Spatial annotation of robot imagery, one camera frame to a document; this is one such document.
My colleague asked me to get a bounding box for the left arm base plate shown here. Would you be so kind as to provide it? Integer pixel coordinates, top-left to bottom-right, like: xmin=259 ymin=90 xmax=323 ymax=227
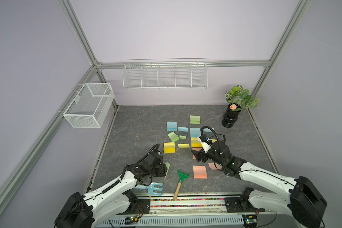
xmin=122 ymin=199 xmax=151 ymax=215

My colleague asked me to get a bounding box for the pink memo pad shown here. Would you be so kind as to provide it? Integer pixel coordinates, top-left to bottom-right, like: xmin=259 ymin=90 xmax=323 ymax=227
xmin=192 ymin=148 xmax=202 ymax=159
xmin=193 ymin=166 xmax=208 ymax=179

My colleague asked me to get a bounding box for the green artificial plant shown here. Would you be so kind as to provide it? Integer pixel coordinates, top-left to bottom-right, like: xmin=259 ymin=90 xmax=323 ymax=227
xmin=224 ymin=85 xmax=260 ymax=112

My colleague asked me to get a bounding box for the yellow fanned memo pad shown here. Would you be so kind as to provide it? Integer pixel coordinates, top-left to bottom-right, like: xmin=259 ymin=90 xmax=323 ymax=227
xmin=163 ymin=142 xmax=176 ymax=154

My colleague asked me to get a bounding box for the light blue memo pad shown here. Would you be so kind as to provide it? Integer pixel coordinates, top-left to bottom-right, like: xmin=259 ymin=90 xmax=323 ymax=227
xmin=166 ymin=122 xmax=178 ymax=131

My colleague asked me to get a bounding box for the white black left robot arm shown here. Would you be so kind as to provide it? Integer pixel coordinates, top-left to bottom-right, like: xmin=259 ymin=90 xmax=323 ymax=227
xmin=54 ymin=145 xmax=168 ymax=228

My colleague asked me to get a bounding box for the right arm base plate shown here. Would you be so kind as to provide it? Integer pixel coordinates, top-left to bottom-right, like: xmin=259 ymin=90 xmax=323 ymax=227
xmin=224 ymin=197 xmax=265 ymax=213

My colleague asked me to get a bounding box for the white wire shelf basket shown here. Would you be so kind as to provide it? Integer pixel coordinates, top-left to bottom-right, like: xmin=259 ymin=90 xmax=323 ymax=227
xmin=123 ymin=59 xmax=209 ymax=90

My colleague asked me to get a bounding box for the white wire side basket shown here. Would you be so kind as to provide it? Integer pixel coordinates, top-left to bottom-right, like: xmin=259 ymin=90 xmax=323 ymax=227
xmin=59 ymin=82 xmax=115 ymax=129

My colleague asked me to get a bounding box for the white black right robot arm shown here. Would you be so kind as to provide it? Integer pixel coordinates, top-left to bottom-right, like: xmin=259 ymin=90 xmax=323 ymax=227
xmin=191 ymin=140 xmax=327 ymax=228

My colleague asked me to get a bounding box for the torn blue memo page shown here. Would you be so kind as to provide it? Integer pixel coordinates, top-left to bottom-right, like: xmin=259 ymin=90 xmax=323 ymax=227
xmin=203 ymin=128 xmax=214 ymax=132

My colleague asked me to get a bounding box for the light green memo pad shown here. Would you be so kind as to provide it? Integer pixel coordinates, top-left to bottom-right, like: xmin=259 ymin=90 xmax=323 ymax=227
xmin=164 ymin=162 xmax=170 ymax=173

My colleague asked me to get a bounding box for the black glossy vase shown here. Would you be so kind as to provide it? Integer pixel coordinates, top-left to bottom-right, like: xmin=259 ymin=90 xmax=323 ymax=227
xmin=222 ymin=104 xmax=242 ymax=128

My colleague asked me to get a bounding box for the green garden rake wooden handle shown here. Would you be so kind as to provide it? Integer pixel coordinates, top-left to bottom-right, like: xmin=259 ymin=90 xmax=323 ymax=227
xmin=173 ymin=170 xmax=190 ymax=200

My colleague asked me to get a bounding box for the light blue garden fork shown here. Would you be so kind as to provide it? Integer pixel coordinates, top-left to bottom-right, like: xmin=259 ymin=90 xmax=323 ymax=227
xmin=134 ymin=182 xmax=163 ymax=196

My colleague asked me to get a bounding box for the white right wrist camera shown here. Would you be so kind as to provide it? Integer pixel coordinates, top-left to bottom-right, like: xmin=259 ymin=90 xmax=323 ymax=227
xmin=198 ymin=136 xmax=212 ymax=153

